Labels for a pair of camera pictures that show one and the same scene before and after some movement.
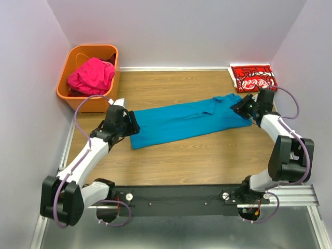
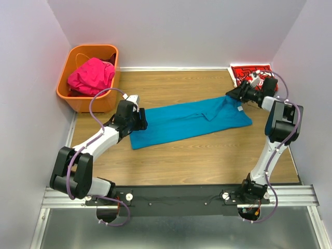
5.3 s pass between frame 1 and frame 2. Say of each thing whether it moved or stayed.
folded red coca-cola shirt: stayed
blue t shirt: stayed
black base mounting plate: stayed
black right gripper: moved
